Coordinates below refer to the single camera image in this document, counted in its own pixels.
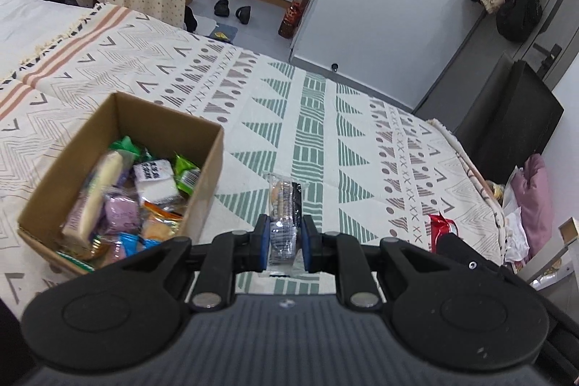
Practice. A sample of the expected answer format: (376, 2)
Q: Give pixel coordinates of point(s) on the white stool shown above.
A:
(565, 241)

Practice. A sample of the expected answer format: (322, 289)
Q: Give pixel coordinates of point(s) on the crumpled white plastic bag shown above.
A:
(513, 227)

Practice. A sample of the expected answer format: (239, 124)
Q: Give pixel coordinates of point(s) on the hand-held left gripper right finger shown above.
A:
(309, 243)

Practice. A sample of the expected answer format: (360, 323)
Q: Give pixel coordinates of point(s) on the bright green snack packet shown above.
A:
(187, 175)

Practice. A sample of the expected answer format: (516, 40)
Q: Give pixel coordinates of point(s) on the white bed sheet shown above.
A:
(36, 24)

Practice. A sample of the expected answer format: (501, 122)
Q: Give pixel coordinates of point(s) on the white snack packet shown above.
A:
(156, 185)

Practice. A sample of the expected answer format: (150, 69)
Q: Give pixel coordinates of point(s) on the purple snack packet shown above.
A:
(120, 212)

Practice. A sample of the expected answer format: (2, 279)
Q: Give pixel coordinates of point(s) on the black flat monitor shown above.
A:
(515, 123)

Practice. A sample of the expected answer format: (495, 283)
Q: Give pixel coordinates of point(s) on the brown oil bottle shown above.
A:
(288, 22)

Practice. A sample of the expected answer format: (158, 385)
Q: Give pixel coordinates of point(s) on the pink cloth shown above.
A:
(533, 205)

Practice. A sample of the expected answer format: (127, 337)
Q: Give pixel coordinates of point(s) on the long white cake packet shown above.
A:
(90, 205)

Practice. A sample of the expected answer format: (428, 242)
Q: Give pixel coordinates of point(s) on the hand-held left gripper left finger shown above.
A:
(262, 243)

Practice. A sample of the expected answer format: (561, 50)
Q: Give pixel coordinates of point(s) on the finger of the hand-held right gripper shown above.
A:
(466, 255)

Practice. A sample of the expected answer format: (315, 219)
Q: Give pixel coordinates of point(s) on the clear biscuit packet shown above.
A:
(282, 205)

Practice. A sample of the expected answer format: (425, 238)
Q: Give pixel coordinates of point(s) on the brown cardboard box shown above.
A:
(206, 187)

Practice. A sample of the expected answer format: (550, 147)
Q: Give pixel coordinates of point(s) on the orange cracker packet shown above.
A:
(158, 227)

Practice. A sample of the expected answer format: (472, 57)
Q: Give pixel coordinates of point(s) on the green-edged cookie packet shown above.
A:
(77, 261)

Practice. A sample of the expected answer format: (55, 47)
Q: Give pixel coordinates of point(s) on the grey floor mat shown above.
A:
(222, 34)

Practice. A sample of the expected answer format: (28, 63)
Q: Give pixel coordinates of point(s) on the dark green snack packet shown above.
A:
(126, 146)

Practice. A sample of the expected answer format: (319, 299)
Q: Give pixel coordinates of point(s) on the red snack packet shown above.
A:
(441, 225)

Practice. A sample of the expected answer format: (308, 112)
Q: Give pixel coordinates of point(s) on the blue silver snack packet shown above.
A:
(131, 243)

